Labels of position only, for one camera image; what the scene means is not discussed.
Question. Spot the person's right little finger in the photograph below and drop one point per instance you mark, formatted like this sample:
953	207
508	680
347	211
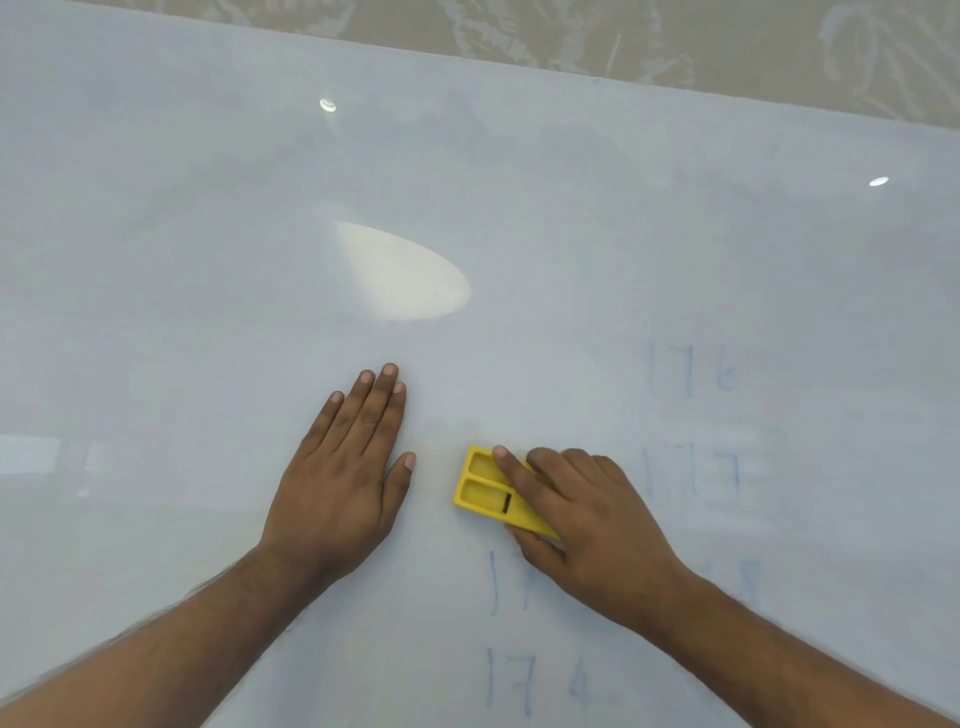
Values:
616	474

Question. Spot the person's right forearm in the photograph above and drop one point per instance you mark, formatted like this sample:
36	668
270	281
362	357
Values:
787	667

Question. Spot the person's left little finger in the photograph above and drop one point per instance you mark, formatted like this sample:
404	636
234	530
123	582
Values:
322	424

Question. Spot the person's right thumb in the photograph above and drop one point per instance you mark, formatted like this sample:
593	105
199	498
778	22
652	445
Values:
534	547

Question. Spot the person's left hand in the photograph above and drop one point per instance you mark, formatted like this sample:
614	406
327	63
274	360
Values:
337	495

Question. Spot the person's left forearm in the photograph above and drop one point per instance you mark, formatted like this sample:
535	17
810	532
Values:
165	652

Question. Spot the yellow whiteboard eraser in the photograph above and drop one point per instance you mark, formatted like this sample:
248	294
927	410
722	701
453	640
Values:
480	495

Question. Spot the person's right hand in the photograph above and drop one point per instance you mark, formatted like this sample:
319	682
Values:
600	540

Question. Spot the person's right middle finger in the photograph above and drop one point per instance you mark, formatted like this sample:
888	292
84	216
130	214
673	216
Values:
553	463

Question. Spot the person's left middle finger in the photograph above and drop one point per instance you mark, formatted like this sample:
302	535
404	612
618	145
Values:
377	409

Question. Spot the white whiteboard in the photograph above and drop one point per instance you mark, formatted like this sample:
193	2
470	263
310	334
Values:
225	225

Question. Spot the person's left thumb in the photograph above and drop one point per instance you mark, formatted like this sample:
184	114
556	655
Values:
397	491

